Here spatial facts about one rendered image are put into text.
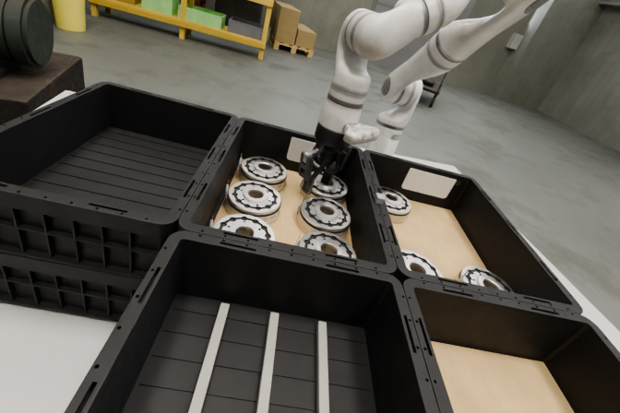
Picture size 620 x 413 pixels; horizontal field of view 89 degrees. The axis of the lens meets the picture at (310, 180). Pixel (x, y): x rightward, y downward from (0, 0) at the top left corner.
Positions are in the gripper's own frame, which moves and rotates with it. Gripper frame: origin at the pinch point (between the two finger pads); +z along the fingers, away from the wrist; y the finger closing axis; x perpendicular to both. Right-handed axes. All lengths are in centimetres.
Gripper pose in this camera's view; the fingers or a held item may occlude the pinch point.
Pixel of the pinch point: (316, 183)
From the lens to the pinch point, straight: 69.5
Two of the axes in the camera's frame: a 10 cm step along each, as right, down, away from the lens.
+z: -2.6, 8.2, 5.1
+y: -6.8, 2.1, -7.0
